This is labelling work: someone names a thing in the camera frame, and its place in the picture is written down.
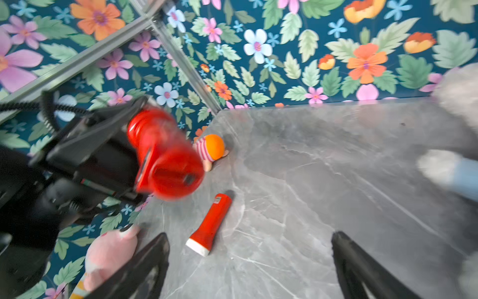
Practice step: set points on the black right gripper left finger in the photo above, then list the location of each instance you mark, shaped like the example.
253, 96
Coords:
142, 277

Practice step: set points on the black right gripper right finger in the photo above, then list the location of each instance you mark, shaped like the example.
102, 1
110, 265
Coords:
359, 274

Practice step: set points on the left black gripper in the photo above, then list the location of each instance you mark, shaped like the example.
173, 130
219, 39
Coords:
76, 176

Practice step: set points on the red flashlight white rim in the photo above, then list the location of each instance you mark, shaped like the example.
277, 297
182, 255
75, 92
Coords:
201, 241

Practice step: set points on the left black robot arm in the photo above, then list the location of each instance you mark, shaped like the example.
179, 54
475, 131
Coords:
24, 255

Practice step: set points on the pink pig plush striped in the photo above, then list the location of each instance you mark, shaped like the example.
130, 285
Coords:
106, 255

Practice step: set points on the black-haired striped plush doll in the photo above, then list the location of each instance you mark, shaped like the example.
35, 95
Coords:
210, 149

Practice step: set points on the white bunny plush blue shirt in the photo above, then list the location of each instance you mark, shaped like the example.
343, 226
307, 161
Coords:
453, 171

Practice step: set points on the aluminium frame corner post left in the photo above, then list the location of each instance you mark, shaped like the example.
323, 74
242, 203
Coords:
151, 18

